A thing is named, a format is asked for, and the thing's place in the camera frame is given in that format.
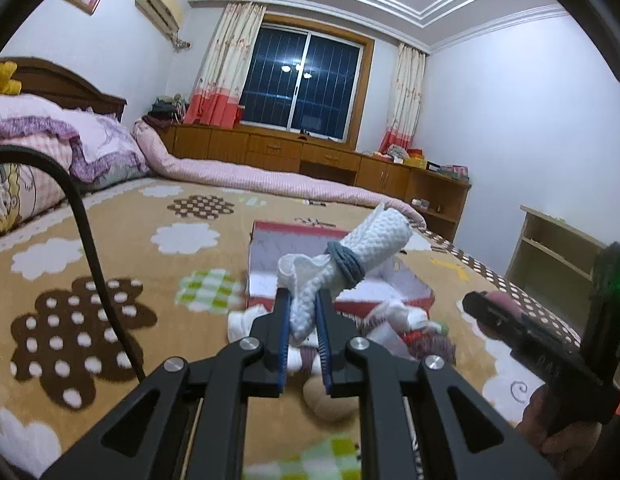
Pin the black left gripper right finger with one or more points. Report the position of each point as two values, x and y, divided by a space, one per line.
419 419

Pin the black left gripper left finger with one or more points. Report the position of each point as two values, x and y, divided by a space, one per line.
187 420

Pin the maroon knitted sock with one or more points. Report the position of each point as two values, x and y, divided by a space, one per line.
421 345

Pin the white sock roll grey band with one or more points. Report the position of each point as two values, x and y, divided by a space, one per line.
343 264

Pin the green white sock roll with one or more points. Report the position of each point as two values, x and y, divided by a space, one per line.
390 321

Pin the white sock flat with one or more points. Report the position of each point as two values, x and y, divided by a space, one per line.
302 357

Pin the light wooden shelf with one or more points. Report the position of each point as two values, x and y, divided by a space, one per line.
553 263

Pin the red white cardboard box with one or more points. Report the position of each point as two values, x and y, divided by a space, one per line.
276 246

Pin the long wooden cabinet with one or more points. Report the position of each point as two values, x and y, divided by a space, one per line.
441 199

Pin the colourful items on cabinet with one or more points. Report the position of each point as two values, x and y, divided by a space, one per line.
414 157

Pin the pink rolled quilt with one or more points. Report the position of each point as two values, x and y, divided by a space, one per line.
228 175

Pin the pink purple pillow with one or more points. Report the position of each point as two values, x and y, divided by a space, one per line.
104 152

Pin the pink checkered cartoon pillow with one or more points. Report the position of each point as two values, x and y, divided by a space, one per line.
27 191

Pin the pile of clothes on cabinet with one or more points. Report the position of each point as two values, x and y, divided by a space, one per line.
166 111

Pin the left floral curtain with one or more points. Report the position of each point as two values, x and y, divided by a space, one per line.
223 74

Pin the floral curtain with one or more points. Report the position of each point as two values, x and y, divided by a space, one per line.
223 74
405 98

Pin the right floral curtain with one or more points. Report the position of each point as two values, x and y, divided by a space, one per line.
405 98

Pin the dark wooden headboard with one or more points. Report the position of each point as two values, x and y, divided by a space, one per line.
63 87

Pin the yellow plush toy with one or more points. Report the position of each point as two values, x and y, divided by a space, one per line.
8 85

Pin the window with wooden frame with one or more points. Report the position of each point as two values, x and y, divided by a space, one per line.
307 78

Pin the wall air conditioner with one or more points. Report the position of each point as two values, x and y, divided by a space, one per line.
166 15

